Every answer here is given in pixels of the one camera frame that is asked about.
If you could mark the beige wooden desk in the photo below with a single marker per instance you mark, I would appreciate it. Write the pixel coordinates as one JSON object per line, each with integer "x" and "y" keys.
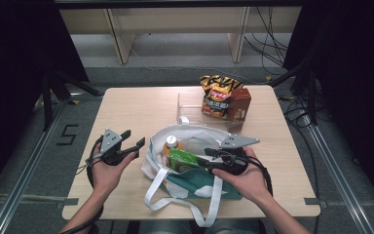
{"x": 175, "y": 19}

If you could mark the brown carton box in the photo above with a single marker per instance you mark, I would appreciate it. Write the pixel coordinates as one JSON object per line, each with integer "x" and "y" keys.
{"x": 239, "y": 104}

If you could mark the person's right hand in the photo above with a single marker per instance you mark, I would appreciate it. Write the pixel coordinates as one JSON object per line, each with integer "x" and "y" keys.
{"x": 246, "y": 185}

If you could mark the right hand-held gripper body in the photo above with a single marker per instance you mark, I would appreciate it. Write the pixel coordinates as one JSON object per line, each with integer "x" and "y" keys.
{"x": 233, "y": 159}

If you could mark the person's left hand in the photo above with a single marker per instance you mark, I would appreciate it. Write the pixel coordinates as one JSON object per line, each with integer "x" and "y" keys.
{"x": 108, "y": 177}

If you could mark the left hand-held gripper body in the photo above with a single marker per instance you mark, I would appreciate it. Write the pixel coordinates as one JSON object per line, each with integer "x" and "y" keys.
{"x": 112, "y": 148}

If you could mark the clear plastic bin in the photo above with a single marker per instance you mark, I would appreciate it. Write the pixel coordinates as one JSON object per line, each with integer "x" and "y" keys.
{"x": 191, "y": 110}

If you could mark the black tripod stand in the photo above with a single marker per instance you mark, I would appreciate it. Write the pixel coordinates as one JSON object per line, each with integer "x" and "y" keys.
{"x": 48, "y": 104}
{"x": 311, "y": 97}

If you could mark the orange drink bottle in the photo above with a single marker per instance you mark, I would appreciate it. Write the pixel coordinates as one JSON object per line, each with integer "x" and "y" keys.
{"x": 170, "y": 144}

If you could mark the black yellow chips bag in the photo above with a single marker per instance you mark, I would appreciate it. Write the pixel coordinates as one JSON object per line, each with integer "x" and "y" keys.
{"x": 216, "y": 97}

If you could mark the dark curtain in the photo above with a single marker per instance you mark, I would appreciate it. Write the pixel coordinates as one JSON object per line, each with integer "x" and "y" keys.
{"x": 13, "y": 81}
{"x": 360, "y": 81}

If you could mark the white green orange tote bag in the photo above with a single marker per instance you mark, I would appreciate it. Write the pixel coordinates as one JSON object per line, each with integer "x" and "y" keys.
{"x": 204, "y": 191}

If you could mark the aluminium floor rail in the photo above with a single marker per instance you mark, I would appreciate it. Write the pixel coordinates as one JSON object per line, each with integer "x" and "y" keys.
{"x": 341, "y": 185}
{"x": 22, "y": 178}

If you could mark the green snack packet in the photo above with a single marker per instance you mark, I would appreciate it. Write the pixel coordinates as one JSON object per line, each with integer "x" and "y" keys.
{"x": 183, "y": 160}

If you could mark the yellow floor tape piece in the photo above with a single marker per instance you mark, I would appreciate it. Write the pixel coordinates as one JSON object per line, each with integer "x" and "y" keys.
{"x": 268, "y": 78}
{"x": 75, "y": 102}

